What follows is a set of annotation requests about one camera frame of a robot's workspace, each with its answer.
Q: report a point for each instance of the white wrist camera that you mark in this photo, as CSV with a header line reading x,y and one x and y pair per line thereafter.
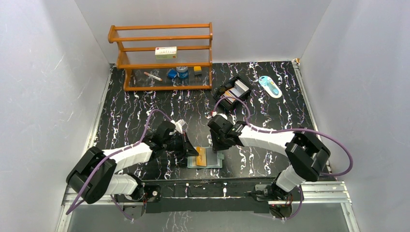
x,y
179,125
213,114

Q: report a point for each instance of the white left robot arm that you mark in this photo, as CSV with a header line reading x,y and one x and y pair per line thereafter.
x,y
97,173

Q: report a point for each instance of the yellow black sponge block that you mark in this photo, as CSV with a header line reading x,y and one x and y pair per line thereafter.
x,y
197,70

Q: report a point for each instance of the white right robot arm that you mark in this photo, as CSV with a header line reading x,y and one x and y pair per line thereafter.
x,y
305,151

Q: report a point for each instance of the silver aluminium rail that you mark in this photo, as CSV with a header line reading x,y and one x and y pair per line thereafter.
x,y
235,188

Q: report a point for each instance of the blue white packaged tool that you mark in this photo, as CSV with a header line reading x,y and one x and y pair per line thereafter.
x,y
270,86

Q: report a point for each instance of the black card storage box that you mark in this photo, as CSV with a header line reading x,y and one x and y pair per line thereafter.
x,y
229,103

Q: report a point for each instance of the stack of cards in box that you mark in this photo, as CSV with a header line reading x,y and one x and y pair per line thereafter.
x,y
235,89

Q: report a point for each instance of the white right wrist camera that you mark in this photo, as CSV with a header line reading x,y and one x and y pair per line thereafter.
x,y
213,114

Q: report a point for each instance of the mint green card holder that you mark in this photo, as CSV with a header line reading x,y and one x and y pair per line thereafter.
x,y
214,160

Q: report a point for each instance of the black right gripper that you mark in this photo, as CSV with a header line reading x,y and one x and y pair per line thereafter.
x,y
216,146

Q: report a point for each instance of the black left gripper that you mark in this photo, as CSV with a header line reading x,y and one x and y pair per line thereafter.
x,y
185,142

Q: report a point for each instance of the blue square lid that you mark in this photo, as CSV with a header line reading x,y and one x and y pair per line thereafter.
x,y
172,74

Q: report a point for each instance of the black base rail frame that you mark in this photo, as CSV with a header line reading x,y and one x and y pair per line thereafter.
x,y
278,208

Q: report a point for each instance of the blue round jar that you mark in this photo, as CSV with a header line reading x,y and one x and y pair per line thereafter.
x,y
182,72

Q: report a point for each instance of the white medicine box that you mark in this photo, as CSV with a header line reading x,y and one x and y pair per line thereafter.
x,y
166,52

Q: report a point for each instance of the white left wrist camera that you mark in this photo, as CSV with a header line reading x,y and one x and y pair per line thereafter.
x,y
179,125

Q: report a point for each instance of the orange wooden shelf rack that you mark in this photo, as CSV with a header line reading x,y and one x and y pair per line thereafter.
x,y
136,55

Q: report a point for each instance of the orange gold credit card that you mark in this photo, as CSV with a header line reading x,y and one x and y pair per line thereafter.
x,y
201,158

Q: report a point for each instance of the red white pen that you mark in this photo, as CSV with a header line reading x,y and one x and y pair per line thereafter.
x,y
153,76

